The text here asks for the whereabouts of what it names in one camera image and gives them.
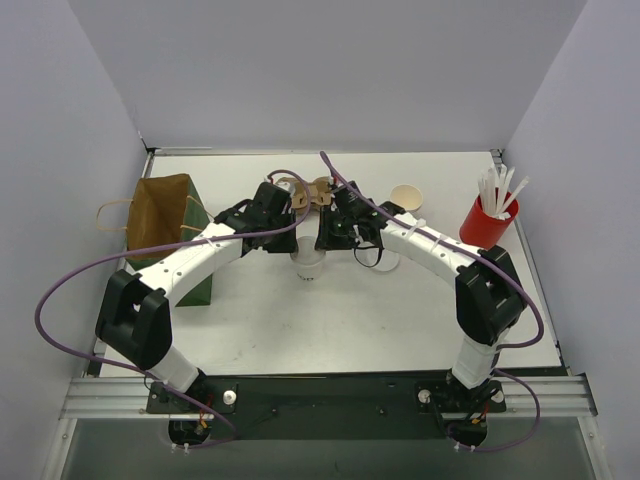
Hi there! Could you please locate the white paper coffee cup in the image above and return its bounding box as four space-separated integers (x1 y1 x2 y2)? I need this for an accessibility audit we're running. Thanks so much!
290 236 326 281

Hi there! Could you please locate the clear plastic cup lid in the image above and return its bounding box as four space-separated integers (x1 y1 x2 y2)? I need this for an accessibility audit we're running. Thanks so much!
290 236 326 266

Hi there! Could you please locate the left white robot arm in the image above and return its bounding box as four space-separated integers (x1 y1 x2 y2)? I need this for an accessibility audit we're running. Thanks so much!
95 182 297 412

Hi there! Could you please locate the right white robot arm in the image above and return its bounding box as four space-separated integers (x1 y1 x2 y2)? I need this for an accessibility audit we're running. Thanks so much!
315 181 526 390

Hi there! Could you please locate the brown cardboard cup carrier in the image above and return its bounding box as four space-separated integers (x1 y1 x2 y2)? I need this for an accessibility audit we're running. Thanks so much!
276 177 333 213

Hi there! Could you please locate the green paper bag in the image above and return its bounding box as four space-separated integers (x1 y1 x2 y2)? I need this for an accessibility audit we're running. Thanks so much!
96 173 213 307

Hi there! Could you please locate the red straw holder cup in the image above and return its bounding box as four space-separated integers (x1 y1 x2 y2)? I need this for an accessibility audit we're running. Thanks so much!
459 196 519 250

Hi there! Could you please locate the white wrapped straw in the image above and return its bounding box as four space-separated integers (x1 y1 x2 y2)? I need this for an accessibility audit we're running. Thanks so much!
501 176 530 213
478 165 505 217

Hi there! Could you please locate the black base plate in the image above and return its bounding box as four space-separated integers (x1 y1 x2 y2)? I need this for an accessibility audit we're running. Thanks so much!
146 370 506 440

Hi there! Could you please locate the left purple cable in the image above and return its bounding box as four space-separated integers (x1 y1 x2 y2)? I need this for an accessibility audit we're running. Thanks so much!
33 170 311 449

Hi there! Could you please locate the purple cable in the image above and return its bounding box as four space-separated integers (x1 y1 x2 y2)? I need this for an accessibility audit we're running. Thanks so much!
319 151 546 454
33 170 311 449

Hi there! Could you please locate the aluminium rail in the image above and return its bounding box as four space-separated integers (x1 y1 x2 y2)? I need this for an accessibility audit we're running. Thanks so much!
60 376 597 419

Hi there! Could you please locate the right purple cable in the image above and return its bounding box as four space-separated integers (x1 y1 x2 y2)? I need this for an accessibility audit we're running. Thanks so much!
319 151 546 454

